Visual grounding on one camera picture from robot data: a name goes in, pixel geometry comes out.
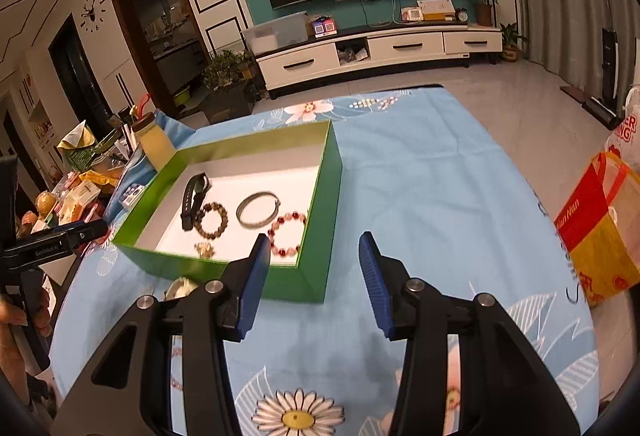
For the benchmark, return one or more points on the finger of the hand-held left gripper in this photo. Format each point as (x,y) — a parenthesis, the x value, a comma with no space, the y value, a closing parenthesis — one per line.
(85,232)

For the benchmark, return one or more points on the silver bangle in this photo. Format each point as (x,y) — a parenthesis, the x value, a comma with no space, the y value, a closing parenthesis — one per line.
(240,216)

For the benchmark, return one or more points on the clear plastic storage box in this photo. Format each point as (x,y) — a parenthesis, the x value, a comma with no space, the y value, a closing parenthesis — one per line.
(275,34)

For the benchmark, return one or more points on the white tv cabinet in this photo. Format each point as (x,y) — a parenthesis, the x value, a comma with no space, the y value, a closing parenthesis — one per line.
(300,64)

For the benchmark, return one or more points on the white cardboard box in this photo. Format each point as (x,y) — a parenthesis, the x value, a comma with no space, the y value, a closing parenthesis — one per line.
(62,268)

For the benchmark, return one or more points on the black alarm clock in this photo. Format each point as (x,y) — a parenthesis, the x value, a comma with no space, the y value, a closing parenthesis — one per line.
(461,15)

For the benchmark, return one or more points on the upright vacuum cleaner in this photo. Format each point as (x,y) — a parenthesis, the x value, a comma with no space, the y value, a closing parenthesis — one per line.
(609,66)

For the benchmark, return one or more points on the black fitness band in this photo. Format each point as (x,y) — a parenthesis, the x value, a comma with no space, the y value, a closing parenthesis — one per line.
(189,201)

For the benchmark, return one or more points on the cream wrist watch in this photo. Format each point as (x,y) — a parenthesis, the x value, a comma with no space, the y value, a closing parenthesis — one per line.
(180,288)

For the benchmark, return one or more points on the green plastic basin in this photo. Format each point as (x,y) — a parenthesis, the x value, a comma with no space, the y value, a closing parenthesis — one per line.
(182,95)

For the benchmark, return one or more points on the yellow cloth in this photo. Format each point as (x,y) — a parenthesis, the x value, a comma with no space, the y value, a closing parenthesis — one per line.
(75,136)

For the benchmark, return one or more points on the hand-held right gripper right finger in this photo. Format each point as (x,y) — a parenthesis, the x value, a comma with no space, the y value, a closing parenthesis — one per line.
(375,286)

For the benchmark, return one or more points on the white plastic bag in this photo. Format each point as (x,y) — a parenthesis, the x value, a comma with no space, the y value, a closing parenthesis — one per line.
(625,126)

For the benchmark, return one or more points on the blue floral tablecloth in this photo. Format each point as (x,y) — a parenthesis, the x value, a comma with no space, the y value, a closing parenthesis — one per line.
(425,191)

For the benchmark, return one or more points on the yellow water bottle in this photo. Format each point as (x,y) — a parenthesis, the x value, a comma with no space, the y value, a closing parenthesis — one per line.
(155,141)

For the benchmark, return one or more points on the person's left hand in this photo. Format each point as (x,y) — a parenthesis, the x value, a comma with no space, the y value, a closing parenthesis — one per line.
(9,321)

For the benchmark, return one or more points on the tall potted plant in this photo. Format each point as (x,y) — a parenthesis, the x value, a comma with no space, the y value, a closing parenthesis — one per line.
(484,9)

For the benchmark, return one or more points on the gold flower brooch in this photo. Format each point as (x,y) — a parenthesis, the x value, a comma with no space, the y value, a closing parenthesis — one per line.
(204,248)

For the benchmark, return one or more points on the black wall clock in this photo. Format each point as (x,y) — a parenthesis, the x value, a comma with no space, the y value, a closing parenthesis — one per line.
(94,14)

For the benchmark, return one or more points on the red and yellow bag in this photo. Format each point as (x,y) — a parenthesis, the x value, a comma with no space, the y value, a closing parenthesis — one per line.
(590,226)

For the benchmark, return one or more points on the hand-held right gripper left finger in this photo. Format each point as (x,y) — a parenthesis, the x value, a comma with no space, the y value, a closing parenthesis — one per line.
(252,286)

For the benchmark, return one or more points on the small white device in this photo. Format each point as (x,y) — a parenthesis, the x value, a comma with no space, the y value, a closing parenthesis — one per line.
(411,14)

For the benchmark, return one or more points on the yellow and white flat box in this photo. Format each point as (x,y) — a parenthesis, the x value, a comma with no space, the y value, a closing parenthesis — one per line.
(435,9)

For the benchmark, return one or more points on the bushy plant in dark planter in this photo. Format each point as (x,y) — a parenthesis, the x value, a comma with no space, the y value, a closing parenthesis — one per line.
(225,71)

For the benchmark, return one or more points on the small potted plant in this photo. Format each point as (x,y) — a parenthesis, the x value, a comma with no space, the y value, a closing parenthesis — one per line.
(511,46)

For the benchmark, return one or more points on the green cardboard box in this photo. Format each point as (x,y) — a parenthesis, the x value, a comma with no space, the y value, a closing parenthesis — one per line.
(300,286)

